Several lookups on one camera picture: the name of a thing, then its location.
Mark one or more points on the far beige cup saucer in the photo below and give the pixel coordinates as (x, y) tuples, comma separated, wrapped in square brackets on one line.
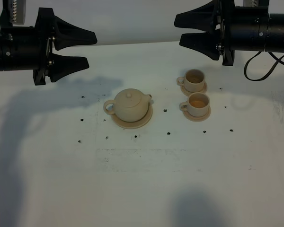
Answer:
[(188, 93)]

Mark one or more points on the near beige teacup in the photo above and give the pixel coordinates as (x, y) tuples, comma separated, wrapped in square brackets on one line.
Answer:
[(197, 105)]

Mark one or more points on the far beige teacup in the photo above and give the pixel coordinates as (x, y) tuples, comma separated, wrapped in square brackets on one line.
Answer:
[(193, 80)]

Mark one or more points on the near beige cup saucer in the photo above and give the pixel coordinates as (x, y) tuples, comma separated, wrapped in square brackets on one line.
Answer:
[(197, 119)]

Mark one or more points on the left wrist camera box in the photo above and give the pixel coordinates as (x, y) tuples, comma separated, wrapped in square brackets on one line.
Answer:
[(13, 13)]

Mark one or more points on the beige teacup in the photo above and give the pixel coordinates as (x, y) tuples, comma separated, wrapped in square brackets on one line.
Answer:
[(193, 80), (197, 105)]

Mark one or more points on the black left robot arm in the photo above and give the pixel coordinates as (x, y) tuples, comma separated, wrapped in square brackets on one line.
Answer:
[(30, 47)]

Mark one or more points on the beige ceramic teapot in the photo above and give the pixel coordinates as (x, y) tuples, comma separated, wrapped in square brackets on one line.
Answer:
[(129, 105)]

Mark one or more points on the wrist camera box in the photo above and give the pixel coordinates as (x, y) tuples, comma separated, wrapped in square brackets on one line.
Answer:
[(13, 13), (254, 4)]

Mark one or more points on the large beige teapot saucer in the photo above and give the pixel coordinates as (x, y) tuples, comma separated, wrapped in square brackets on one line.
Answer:
[(133, 125)]

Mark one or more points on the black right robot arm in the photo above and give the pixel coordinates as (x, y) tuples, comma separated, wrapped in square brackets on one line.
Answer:
[(275, 33)]

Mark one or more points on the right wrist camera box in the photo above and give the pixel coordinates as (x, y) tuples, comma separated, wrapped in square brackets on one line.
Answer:
[(254, 4)]

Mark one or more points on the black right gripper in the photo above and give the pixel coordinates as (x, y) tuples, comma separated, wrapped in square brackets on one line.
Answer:
[(241, 28)]

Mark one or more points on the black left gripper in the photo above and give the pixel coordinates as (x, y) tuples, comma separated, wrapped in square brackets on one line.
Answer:
[(26, 47)]

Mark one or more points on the beige cup saucer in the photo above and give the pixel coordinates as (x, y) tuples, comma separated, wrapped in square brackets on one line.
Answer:
[(188, 93), (197, 119)]

